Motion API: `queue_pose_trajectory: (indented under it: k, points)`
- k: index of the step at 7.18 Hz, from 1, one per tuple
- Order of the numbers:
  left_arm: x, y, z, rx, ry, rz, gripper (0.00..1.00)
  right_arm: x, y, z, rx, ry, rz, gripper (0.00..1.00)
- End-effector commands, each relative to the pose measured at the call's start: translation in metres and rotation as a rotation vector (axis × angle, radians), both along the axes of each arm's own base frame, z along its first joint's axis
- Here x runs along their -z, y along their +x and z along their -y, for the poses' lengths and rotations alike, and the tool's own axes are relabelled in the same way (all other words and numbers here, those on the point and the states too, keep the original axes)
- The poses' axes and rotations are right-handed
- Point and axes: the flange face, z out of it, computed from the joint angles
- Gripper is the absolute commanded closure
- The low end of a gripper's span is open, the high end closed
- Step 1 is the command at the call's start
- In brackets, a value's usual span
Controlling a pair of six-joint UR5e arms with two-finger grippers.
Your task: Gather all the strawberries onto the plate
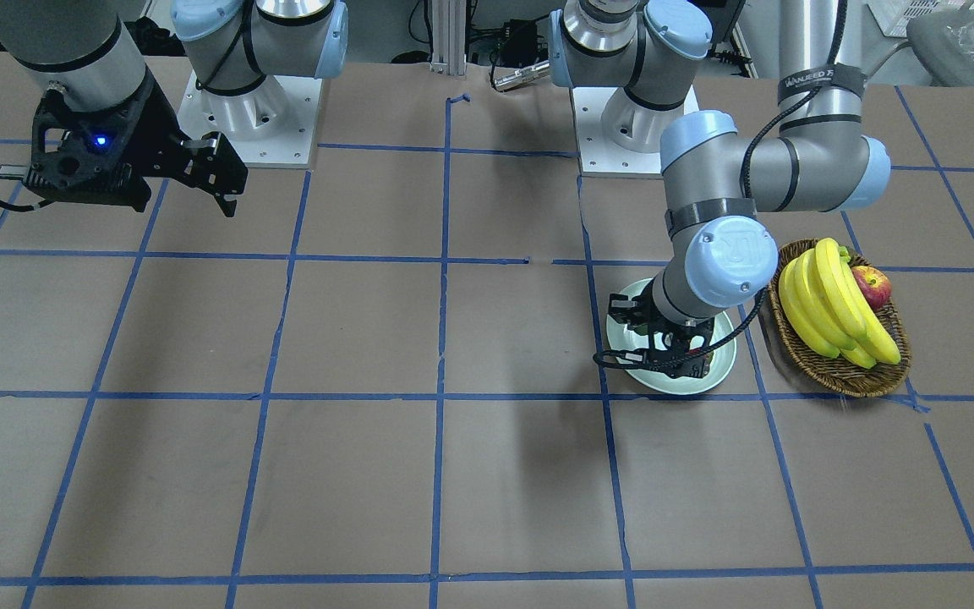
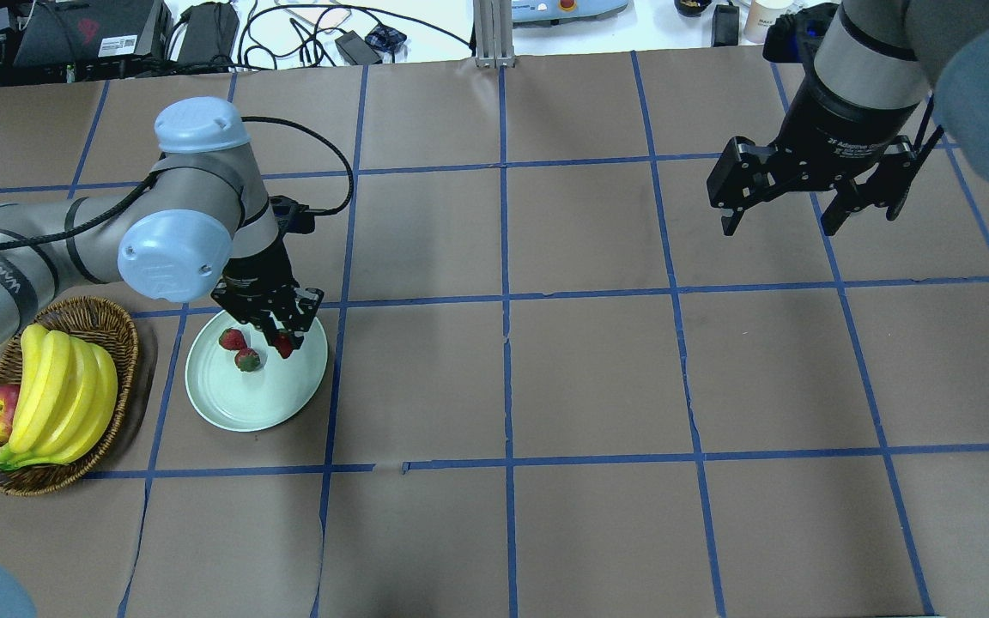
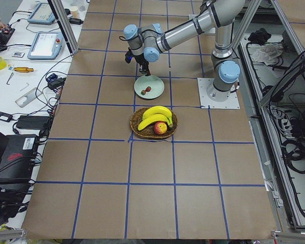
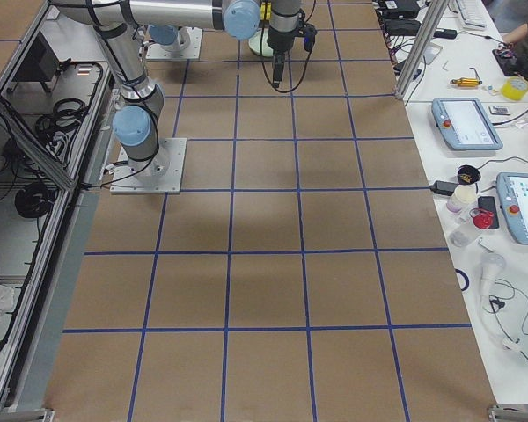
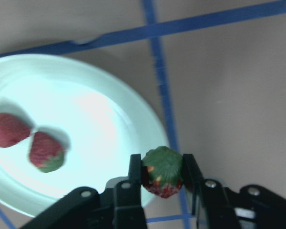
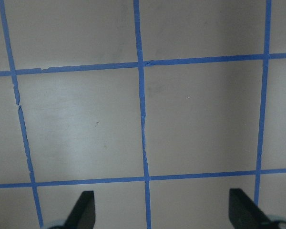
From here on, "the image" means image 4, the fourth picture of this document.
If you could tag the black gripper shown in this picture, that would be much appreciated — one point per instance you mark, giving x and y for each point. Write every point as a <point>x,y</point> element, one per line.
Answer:
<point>281,41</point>

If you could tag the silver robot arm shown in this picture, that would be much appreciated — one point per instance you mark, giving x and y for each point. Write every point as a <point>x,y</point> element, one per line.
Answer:
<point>135,124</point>

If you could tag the pale green plate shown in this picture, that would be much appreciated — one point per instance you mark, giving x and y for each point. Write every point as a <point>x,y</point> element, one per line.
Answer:
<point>258,44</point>

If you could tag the gold cylinder tool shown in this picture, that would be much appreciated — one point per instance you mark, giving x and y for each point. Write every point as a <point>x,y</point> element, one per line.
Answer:
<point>466,82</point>

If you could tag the white keyboard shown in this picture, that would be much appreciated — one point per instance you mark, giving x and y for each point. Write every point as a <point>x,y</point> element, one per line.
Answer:
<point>470,15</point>

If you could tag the grey teach pendant upper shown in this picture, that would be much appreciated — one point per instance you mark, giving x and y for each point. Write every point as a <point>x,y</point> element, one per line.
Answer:
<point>464,124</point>

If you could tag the grey teach pendant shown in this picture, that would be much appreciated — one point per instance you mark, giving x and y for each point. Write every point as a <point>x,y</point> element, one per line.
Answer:
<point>464,124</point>
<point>512,191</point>

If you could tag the black power adapter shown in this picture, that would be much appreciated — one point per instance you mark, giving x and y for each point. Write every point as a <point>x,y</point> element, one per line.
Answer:
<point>444,188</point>

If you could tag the black bowl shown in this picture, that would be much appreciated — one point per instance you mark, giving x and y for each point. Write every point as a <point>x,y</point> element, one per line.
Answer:
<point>468,175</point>

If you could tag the yellow tape roll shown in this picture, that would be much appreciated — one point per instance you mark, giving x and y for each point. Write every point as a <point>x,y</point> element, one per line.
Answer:
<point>514,88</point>

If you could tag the black electronics box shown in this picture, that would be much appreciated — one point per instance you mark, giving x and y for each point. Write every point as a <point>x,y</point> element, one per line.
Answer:
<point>40,65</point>

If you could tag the black smartphone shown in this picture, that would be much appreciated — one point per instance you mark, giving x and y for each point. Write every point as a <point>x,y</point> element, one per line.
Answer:
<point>487,203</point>

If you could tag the red round object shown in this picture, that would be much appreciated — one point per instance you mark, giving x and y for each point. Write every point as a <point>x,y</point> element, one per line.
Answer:
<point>482,218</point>

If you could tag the grey teach pendant lower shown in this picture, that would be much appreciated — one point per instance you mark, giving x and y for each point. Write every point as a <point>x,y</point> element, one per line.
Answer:
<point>512,191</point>

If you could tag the white handheld device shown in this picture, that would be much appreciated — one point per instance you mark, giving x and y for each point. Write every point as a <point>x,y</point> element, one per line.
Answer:
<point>492,265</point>

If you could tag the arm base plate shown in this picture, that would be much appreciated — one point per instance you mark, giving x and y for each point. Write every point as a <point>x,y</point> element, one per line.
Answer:
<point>186,46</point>
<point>163,175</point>

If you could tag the aluminium frame post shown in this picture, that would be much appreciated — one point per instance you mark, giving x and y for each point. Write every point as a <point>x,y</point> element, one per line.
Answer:
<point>424,36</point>

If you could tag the aluminium side rail frame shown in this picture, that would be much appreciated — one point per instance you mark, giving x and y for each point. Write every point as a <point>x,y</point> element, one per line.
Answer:
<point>50,145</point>

